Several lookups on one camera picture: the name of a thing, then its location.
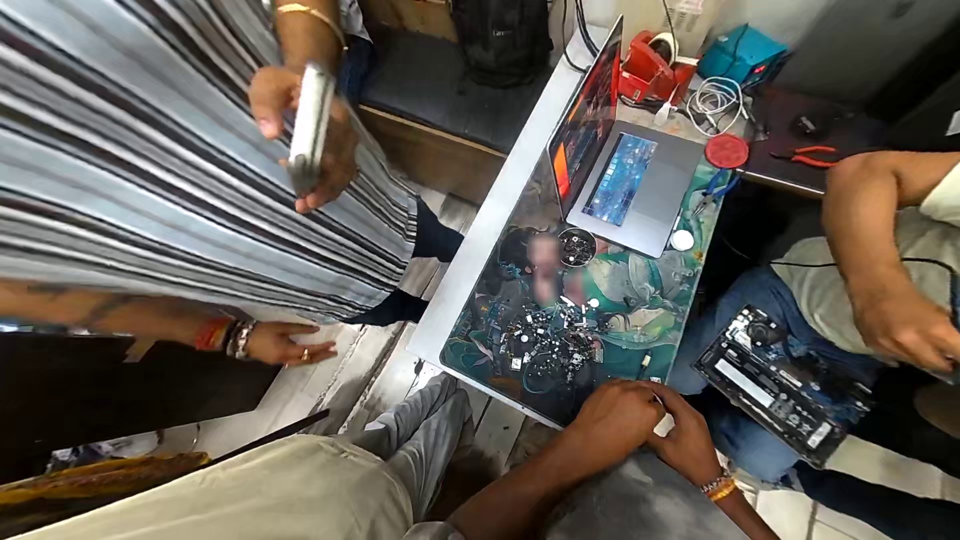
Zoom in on person's left hand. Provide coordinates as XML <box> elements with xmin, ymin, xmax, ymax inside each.
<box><xmin>573</xmin><ymin>378</ymin><xmax>667</xmax><ymax>459</ymax></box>

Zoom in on person's right hand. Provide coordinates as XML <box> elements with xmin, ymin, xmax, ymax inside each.
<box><xmin>645</xmin><ymin>381</ymin><xmax>723</xmax><ymax>489</ymax></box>

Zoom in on person's right forearm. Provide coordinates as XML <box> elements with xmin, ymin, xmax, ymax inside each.
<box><xmin>703</xmin><ymin>475</ymin><xmax>781</xmax><ymax>540</ymax></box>

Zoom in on person's left forearm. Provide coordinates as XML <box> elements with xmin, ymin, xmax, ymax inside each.
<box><xmin>445</xmin><ymin>424</ymin><xmax>606</xmax><ymax>540</ymax></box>

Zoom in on dark green patterned mat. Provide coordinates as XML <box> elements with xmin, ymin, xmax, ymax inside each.
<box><xmin>440</xmin><ymin>118</ymin><xmax>732</xmax><ymax>429</ymax></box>

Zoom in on pile of small electronic parts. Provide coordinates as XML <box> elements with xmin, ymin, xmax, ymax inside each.
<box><xmin>483</xmin><ymin>294</ymin><xmax>610</xmax><ymax>396</ymax></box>

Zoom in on opened black laptop base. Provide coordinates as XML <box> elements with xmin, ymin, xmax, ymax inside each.
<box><xmin>690</xmin><ymin>303</ymin><xmax>876</xmax><ymax>470</ymax></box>

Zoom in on round bowl with screws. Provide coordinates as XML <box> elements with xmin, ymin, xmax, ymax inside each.
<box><xmin>558</xmin><ymin>227</ymin><xmax>598</xmax><ymax>269</ymax></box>

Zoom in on white work table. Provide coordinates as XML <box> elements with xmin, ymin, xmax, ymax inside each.
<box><xmin>405</xmin><ymin>24</ymin><xmax>740</xmax><ymax>432</ymax></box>

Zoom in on open silver laptop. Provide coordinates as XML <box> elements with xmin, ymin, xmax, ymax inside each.
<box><xmin>549</xmin><ymin>15</ymin><xmax>708</xmax><ymax>260</ymax></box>

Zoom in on person's legs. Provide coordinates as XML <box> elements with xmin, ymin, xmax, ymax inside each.
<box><xmin>349</xmin><ymin>372</ymin><xmax>474</xmax><ymax>522</ymax></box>

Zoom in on red round lid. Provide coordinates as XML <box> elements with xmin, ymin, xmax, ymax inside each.
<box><xmin>705</xmin><ymin>133</ymin><xmax>750</xmax><ymax>170</ymax></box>

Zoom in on dark side table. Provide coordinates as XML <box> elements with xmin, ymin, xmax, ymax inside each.
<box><xmin>738</xmin><ymin>82</ymin><xmax>901</xmax><ymax>199</ymax></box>

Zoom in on red plastic holder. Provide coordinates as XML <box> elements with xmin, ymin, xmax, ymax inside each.
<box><xmin>617</xmin><ymin>30</ymin><xmax>698</xmax><ymax>106</ymax></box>

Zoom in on white roll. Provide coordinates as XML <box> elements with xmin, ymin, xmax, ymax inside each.
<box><xmin>648</xmin><ymin>32</ymin><xmax>679</xmax><ymax>66</ymax></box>

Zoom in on teal soldering station box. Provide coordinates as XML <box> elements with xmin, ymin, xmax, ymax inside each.
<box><xmin>697</xmin><ymin>24</ymin><xmax>790</xmax><ymax>90</ymax></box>

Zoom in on black padded wooden bench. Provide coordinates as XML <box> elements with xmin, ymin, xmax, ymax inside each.
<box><xmin>356</xmin><ymin>0</ymin><xmax>554</xmax><ymax>207</ymax></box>

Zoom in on person's body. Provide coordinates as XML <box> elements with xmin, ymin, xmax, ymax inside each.
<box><xmin>0</xmin><ymin>434</ymin><xmax>466</xmax><ymax>540</ymax></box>

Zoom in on black backpack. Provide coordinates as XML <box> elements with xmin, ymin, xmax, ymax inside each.
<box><xmin>451</xmin><ymin>0</ymin><xmax>555</xmax><ymax>88</ymax></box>

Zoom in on silver phone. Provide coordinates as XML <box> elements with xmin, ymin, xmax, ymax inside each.
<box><xmin>287</xmin><ymin>61</ymin><xmax>336</xmax><ymax>198</ymax></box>

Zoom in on blue-handled pliers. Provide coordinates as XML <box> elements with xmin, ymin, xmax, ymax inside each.
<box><xmin>692</xmin><ymin>168</ymin><xmax>743</xmax><ymax>219</ymax></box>

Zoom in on red-handled pliers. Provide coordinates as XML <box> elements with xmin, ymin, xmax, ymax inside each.
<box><xmin>771</xmin><ymin>145</ymin><xmax>842</xmax><ymax>169</ymax></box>

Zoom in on black cable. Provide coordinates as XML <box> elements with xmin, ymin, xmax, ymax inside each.
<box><xmin>771</xmin><ymin>257</ymin><xmax>960</xmax><ymax>328</ymax></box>

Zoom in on coiled white cable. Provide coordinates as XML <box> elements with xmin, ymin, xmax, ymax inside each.
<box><xmin>684</xmin><ymin>75</ymin><xmax>755</xmax><ymax>139</ymax></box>

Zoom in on black cables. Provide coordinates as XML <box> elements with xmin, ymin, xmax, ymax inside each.
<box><xmin>561</xmin><ymin>0</ymin><xmax>600</xmax><ymax>75</ymax></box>

